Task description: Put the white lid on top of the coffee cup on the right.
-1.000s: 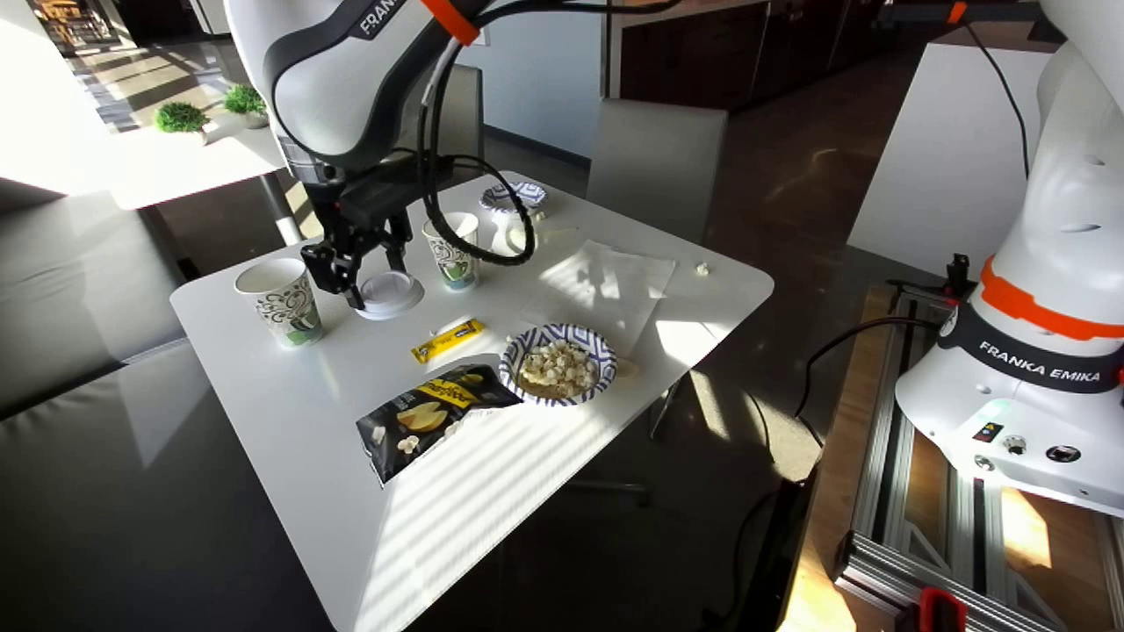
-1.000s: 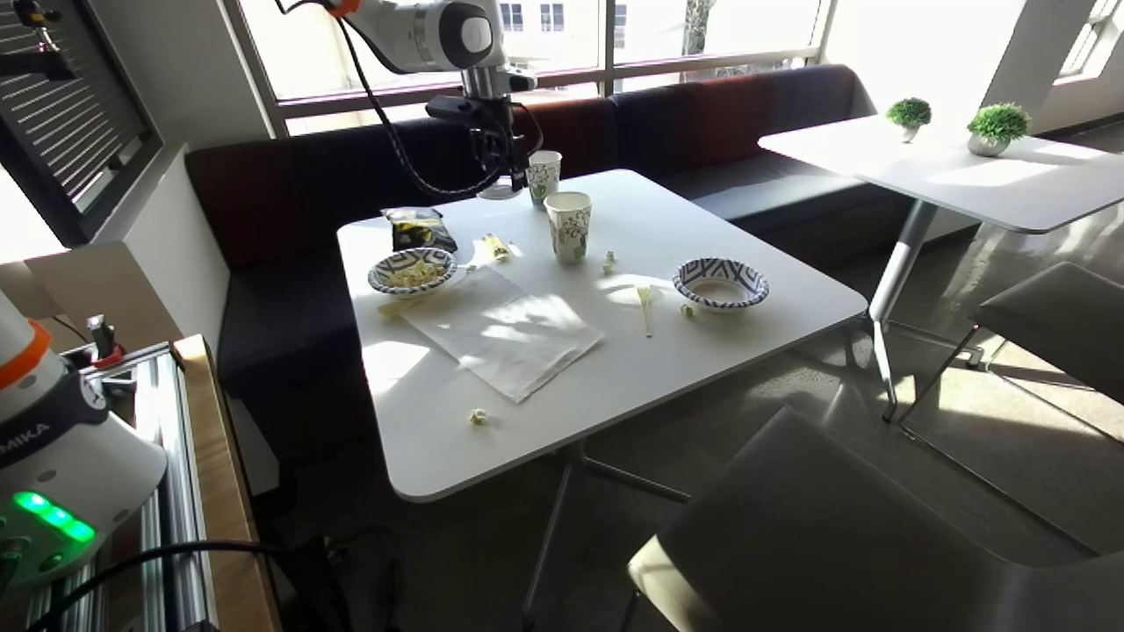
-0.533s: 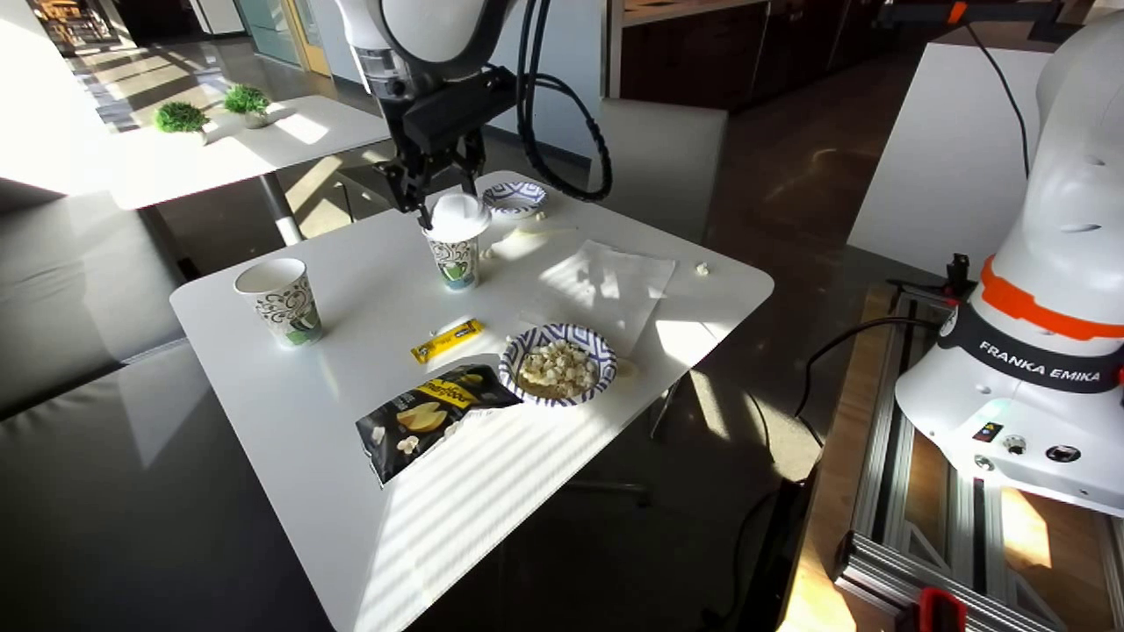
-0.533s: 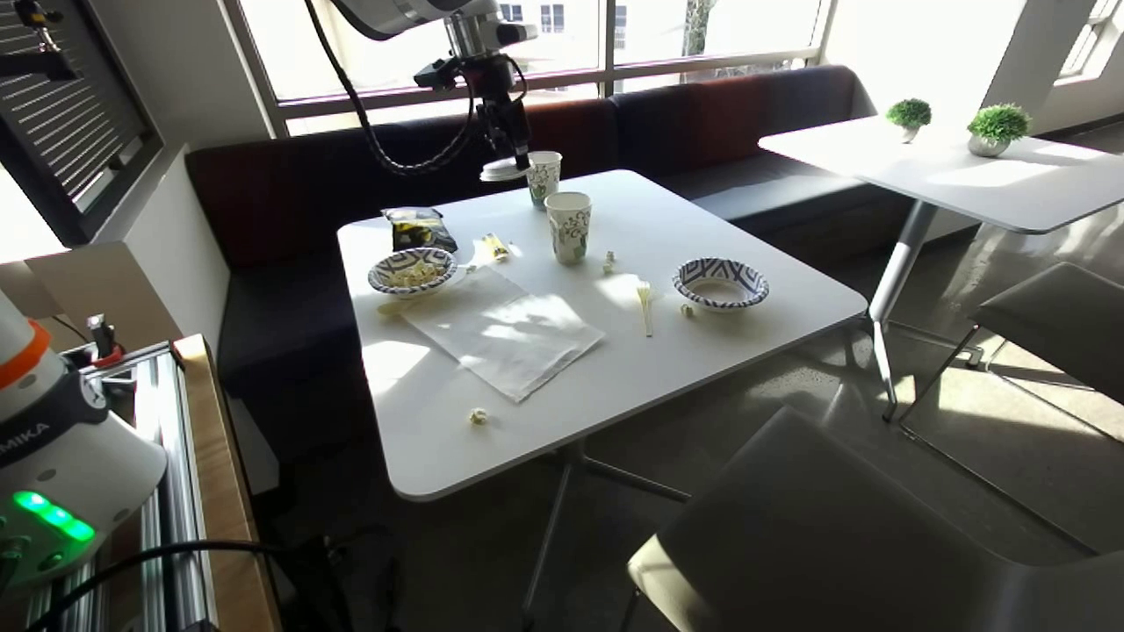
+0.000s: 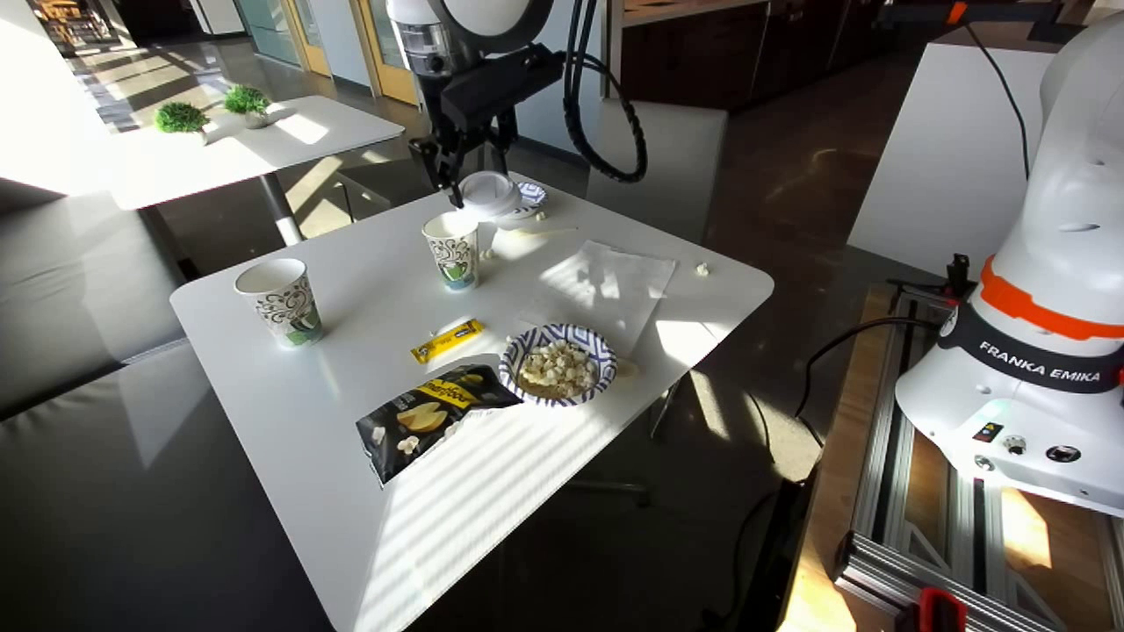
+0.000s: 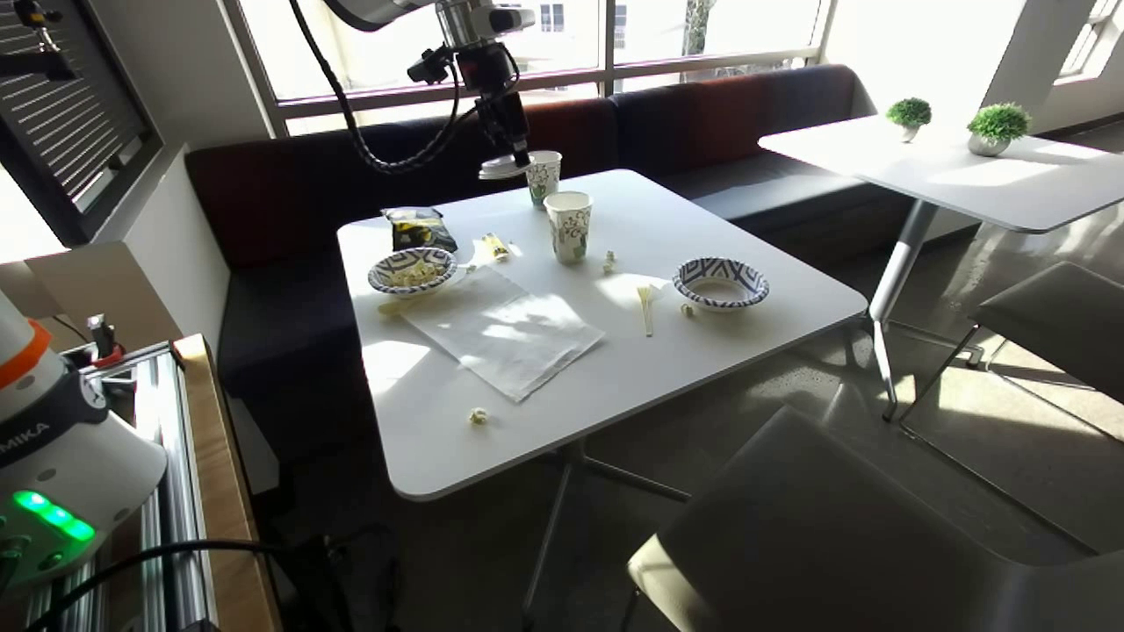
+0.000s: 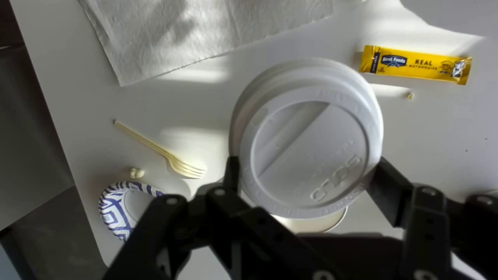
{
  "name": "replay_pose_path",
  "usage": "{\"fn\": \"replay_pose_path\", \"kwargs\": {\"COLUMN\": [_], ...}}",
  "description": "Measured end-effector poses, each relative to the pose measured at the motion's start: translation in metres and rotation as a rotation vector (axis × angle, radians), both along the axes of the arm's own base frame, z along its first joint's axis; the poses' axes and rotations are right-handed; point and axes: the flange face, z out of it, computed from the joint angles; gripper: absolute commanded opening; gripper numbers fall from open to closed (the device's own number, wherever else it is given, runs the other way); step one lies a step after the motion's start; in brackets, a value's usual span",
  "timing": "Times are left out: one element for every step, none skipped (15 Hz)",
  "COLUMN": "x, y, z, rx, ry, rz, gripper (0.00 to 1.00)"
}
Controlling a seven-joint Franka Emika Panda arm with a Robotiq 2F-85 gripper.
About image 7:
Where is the white paper napkin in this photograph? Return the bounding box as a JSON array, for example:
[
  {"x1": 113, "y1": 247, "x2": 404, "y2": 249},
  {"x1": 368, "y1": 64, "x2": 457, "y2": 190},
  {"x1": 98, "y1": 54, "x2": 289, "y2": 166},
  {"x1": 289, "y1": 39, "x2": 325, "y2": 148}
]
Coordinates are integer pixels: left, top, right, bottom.
[{"x1": 76, "y1": 0, "x2": 336, "y2": 88}]

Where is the empty blue patterned paper bowl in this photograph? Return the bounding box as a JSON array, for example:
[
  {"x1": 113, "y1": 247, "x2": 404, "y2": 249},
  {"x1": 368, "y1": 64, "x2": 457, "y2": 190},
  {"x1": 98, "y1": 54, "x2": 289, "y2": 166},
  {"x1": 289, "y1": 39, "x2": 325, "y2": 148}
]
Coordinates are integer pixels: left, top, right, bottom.
[{"x1": 96, "y1": 179, "x2": 168, "y2": 244}]

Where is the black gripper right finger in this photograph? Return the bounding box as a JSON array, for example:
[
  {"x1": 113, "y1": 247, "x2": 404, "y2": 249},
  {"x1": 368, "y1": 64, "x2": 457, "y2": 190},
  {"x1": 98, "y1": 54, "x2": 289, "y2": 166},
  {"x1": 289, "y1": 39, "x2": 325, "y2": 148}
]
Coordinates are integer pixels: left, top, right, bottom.
[{"x1": 364, "y1": 157, "x2": 498, "y2": 280}]

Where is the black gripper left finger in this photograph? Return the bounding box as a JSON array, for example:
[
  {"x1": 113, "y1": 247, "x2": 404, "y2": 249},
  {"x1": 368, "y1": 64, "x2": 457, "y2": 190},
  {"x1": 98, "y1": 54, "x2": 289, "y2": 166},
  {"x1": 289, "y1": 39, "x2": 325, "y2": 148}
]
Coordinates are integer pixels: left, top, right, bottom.
[{"x1": 102, "y1": 154, "x2": 344, "y2": 280}]

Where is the yellow mayonnaise packet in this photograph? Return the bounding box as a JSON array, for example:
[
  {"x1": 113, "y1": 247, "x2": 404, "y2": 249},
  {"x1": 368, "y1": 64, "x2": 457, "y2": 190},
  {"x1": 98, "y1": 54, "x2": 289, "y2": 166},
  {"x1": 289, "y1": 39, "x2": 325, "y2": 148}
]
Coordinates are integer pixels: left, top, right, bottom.
[{"x1": 358, "y1": 43, "x2": 474, "y2": 87}]

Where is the cream plastic fork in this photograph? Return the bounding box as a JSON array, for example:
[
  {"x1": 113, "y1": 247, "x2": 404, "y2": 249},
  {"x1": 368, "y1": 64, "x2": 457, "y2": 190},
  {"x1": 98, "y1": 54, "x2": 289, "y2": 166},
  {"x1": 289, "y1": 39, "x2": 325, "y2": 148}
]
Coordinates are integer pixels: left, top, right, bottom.
[{"x1": 112, "y1": 118, "x2": 208, "y2": 180}]

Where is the popcorn piece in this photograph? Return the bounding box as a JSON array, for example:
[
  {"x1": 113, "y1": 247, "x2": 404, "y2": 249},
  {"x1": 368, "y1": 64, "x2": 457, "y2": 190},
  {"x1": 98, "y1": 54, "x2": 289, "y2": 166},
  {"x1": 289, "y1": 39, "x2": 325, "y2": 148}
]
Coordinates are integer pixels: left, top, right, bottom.
[{"x1": 127, "y1": 165, "x2": 147, "y2": 180}]

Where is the white plastic cup lid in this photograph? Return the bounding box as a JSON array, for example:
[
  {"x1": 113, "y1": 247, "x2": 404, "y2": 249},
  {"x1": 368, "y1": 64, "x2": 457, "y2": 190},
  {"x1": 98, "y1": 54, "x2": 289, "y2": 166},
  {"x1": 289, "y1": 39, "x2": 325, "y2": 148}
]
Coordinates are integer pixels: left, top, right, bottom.
[{"x1": 227, "y1": 56, "x2": 386, "y2": 221}]

